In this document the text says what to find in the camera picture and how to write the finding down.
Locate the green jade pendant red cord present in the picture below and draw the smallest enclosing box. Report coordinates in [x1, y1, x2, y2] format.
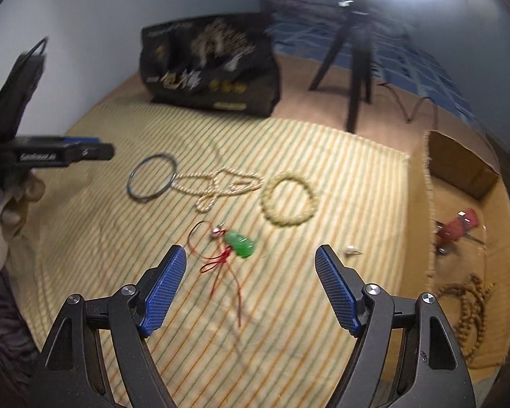
[186, 220, 256, 329]

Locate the dark bundled cloth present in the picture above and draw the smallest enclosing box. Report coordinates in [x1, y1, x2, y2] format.
[258, 0, 346, 31]

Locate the red bead bracelet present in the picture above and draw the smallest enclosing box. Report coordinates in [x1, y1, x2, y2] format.
[432, 207, 482, 256]

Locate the brown bead necklace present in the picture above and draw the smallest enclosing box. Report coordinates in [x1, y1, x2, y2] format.
[435, 274, 496, 365]

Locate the black tripod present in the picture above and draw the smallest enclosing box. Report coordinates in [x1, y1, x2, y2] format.
[308, 0, 375, 135]

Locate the cream bead bracelet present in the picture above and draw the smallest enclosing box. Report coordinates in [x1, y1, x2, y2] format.
[259, 170, 320, 227]

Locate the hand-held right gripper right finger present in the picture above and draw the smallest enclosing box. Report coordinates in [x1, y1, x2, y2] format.
[314, 244, 479, 408]

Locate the striped cloth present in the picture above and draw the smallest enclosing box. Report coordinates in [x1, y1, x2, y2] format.
[25, 101, 435, 408]

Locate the blue checked blanket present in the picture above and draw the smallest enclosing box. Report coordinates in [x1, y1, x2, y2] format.
[262, 12, 473, 125]

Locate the black bag gold print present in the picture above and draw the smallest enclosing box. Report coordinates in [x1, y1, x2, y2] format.
[139, 14, 282, 118]

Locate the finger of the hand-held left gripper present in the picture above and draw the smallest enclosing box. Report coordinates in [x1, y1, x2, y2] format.
[65, 136, 116, 163]

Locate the silver bangle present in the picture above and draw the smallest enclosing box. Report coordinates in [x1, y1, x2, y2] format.
[126, 153, 179, 202]

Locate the cardboard box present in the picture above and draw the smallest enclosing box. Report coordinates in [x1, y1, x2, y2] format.
[422, 129, 510, 371]

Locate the brown cable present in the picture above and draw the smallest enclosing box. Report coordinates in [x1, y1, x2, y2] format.
[377, 82, 439, 127]

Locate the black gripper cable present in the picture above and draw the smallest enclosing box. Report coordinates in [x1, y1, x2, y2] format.
[0, 36, 50, 130]

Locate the person's left hand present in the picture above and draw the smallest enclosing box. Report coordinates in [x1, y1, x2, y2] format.
[0, 169, 47, 239]

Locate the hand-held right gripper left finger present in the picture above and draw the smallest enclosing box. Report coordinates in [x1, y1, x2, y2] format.
[23, 244, 188, 408]

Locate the pearl necklace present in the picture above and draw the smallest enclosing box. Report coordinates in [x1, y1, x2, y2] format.
[176, 165, 265, 214]

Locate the dark grey cloth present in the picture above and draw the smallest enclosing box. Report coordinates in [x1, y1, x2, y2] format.
[0, 272, 41, 396]

